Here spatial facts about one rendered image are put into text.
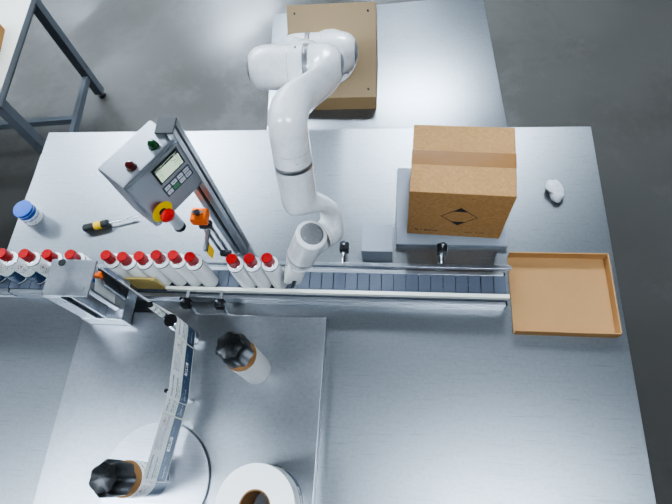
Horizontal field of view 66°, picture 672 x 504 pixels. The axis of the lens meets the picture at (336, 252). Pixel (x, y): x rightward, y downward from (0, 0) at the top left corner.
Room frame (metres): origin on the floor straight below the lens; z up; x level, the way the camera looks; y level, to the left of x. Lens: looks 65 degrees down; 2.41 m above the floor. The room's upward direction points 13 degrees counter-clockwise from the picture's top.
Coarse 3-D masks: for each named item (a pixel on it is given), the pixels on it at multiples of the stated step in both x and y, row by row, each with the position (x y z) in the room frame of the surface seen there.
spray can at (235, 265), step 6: (228, 258) 0.68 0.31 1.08; (234, 258) 0.68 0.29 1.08; (240, 258) 0.70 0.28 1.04; (228, 264) 0.67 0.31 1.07; (234, 264) 0.67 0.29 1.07; (240, 264) 0.67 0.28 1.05; (234, 270) 0.66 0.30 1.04; (240, 270) 0.66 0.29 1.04; (234, 276) 0.66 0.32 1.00; (240, 276) 0.66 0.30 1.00; (246, 276) 0.66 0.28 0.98; (240, 282) 0.66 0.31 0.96; (246, 282) 0.66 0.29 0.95; (252, 282) 0.66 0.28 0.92
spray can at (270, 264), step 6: (264, 258) 0.66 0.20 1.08; (270, 258) 0.65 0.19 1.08; (276, 258) 0.67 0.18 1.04; (264, 264) 0.65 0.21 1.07; (270, 264) 0.64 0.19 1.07; (276, 264) 0.65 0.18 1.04; (264, 270) 0.64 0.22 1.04; (270, 270) 0.63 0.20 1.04; (276, 270) 0.64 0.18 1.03; (282, 270) 0.66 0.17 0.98; (270, 276) 0.63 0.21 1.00; (276, 276) 0.63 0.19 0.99; (282, 276) 0.64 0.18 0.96; (276, 282) 0.63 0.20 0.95; (282, 282) 0.64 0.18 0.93; (276, 288) 0.64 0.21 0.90; (282, 288) 0.63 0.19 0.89
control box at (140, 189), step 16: (144, 128) 0.87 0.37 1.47; (128, 144) 0.83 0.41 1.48; (144, 144) 0.82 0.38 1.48; (160, 144) 0.81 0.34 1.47; (176, 144) 0.81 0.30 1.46; (112, 160) 0.80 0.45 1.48; (144, 160) 0.78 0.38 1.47; (160, 160) 0.78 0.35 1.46; (112, 176) 0.75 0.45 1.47; (128, 176) 0.74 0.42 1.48; (144, 176) 0.74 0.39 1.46; (192, 176) 0.80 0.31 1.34; (128, 192) 0.72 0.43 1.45; (144, 192) 0.73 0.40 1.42; (160, 192) 0.75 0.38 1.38; (176, 192) 0.77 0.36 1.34; (192, 192) 0.79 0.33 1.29; (144, 208) 0.71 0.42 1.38; (160, 208) 0.73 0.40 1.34; (176, 208) 0.75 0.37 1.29; (160, 224) 0.71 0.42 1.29
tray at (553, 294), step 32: (512, 256) 0.58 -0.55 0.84; (544, 256) 0.55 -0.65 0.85; (576, 256) 0.53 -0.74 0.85; (608, 256) 0.50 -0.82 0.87; (512, 288) 0.48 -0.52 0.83; (544, 288) 0.45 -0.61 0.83; (576, 288) 0.43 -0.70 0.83; (608, 288) 0.41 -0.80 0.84; (512, 320) 0.38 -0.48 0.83; (544, 320) 0.36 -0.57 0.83; (576, 320) 0.33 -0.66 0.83; (608, 320) 0.31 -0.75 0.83
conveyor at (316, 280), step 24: (24, 288) 0.86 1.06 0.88; (288, 288) 0.63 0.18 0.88; (312, 288) 0.61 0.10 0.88; (336, 288) 0.60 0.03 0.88; (360, 288) 0.58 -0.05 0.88; (384, 288) 0.56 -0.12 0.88; (408, 288) 0.54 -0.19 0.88; (432, 288) 0.52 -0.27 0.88; (456, 288) 0.50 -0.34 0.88; (480, 288) 0.49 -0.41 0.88; (504, 288) 0.47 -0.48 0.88
